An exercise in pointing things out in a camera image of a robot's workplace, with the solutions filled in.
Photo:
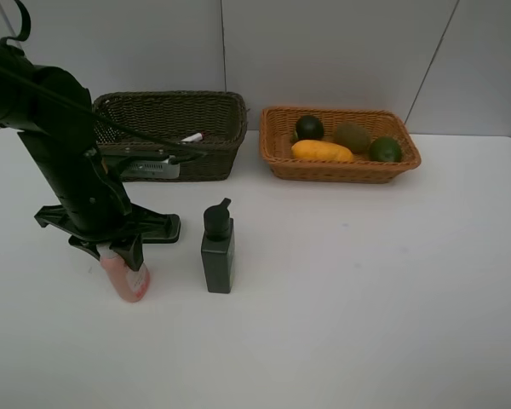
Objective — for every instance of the dark brown wicker basket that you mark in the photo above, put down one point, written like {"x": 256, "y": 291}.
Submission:
{"x": 220, "y": 117}

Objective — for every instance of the yellow mango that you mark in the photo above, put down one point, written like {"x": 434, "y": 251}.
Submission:
{"x": 321, "y": 150}

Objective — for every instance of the pink bottle white cap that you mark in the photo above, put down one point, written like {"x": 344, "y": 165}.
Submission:
{"x": 131, "y": 285}

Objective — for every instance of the dark green pump bottle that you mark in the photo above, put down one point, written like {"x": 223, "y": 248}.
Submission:
{"x": 217, "y": 248}

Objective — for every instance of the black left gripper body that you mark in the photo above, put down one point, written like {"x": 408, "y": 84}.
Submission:
{"x": 86, "y": 208}

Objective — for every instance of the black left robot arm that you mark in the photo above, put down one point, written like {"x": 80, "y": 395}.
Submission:
{"x": 52, "y": 114}

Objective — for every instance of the dark purple mangosteen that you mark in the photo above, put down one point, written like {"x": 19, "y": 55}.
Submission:
{"x": 308, "y": 127}

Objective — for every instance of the dark green whiteboard eraser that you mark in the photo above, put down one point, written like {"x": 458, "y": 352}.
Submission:
{"x": 160, "y": 229}

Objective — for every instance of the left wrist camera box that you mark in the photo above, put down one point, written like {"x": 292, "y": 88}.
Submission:
{"x": 141, "y": 165}

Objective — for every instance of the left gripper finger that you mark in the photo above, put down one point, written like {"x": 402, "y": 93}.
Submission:
{"x": 130, "y": 249}
{"x": 87, "y": 244}

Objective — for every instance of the white marker pen red caps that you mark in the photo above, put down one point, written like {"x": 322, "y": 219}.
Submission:
{"x": 193, "y": 138}

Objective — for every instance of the brown kiwi fruit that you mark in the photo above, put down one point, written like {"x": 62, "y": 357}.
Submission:
{"x": 352, "y": 136}

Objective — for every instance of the green lime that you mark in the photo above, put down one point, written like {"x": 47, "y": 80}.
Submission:
{"x": 385, "y": 149}

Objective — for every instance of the orange wicker basket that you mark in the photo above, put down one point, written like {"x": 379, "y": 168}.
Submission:
{"x": 277, "y": 125}

